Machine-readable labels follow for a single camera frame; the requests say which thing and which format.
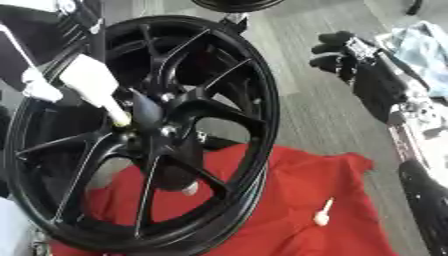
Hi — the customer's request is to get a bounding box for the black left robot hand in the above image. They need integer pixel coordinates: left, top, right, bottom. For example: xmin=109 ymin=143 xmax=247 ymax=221
xmin=0 ymin=0 xmax=109 ymax=104

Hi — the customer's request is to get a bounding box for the black spoked wheel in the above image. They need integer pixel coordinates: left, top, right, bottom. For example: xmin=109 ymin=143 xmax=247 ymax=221
xmin=1 ymin=14 xmax=282 ymax=256

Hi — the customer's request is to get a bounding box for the pale blue cloth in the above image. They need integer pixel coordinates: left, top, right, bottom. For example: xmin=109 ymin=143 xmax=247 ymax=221
xmin=386 ymin=20 xmax=448 ymax=98

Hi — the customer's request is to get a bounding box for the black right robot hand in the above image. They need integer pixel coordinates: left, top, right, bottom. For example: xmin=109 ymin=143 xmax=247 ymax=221
xmin=308 ymin=30 xmax=431 ymax=125

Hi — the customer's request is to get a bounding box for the black chair leg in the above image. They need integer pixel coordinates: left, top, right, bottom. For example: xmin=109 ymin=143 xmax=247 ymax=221
xmin=404 ymin=0 xmax=426 ymax=16

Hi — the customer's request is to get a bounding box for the black round wheel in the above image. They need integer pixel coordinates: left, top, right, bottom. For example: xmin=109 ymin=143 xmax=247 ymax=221
xmin=189 ymin=0 xmax=287 ymax=14

